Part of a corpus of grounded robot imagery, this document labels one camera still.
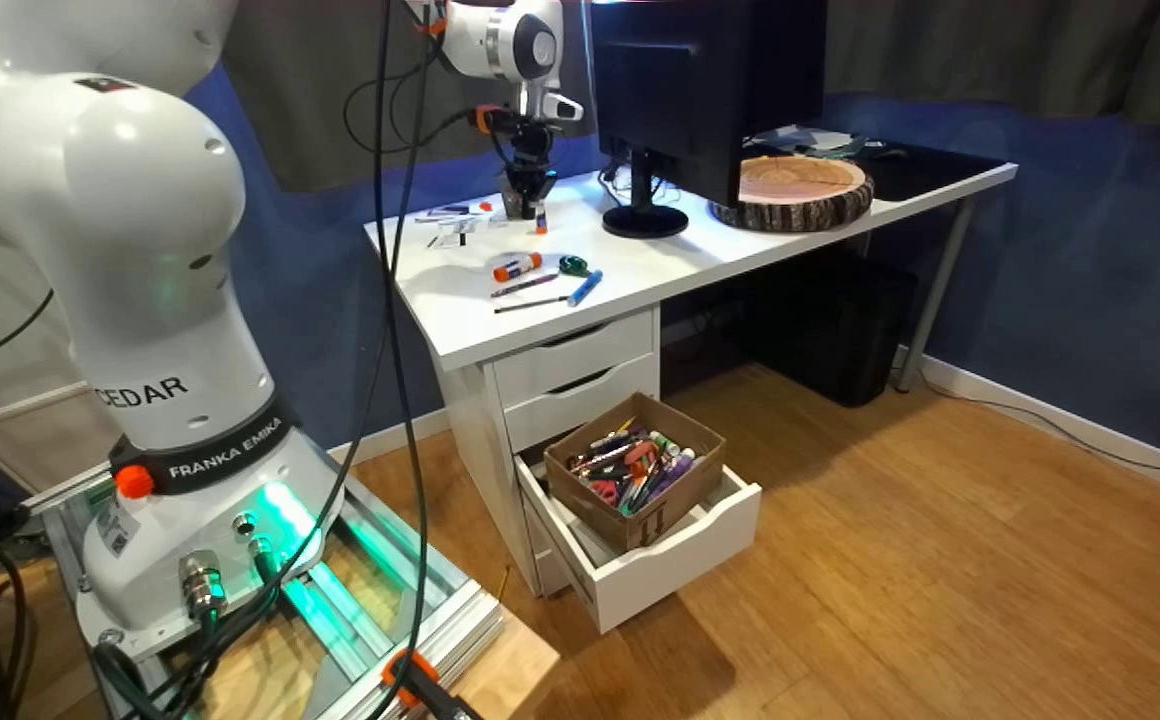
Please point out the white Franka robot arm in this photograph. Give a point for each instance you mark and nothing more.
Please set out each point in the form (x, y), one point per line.
(114, 203)

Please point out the dark grey curtain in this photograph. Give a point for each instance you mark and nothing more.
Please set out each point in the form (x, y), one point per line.
(1004, 54)
(315, 95)

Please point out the cardboard box of markers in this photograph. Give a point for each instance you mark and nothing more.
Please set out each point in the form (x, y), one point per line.
(632, 514)

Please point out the black pen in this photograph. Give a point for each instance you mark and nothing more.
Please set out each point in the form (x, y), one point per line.
(528, 305)

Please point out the white drawer cabinet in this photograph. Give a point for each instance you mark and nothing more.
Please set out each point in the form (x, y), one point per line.
(567, 374)

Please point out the blue marker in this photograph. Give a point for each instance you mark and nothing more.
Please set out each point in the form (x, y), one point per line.
(586, 290)

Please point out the white open drawer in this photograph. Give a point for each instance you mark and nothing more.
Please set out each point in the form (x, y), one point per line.
(663, 565)

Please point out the white desk leg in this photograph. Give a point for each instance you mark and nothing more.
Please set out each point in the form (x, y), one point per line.
(939, 295)

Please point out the clear plastic packet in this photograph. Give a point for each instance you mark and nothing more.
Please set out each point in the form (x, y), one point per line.
(444, 231)

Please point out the black bin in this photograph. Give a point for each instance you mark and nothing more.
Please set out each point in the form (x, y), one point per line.
(825, 324)

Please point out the black computer monitor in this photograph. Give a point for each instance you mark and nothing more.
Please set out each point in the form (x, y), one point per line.
(713, 95)

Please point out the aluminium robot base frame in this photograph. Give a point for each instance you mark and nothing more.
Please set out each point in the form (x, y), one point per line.
(462, 609)

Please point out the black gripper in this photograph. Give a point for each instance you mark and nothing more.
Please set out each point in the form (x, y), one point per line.
(525, 141)

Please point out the purple pen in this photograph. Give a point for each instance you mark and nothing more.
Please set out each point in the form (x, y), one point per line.
(525, 284)

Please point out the orange capped glue stick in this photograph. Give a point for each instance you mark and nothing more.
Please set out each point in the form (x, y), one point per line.
(540, 225)
(518, 266)

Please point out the green correction tape dispenser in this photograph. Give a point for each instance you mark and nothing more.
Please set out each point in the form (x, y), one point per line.
(575, 266)

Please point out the black desk mat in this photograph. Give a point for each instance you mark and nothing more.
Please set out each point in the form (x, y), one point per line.
(932, 168)

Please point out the round wooden slab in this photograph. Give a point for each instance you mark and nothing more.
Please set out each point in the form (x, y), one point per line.
(794, 190)

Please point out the orange clamp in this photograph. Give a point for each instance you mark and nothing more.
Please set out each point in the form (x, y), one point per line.
(427, 681)

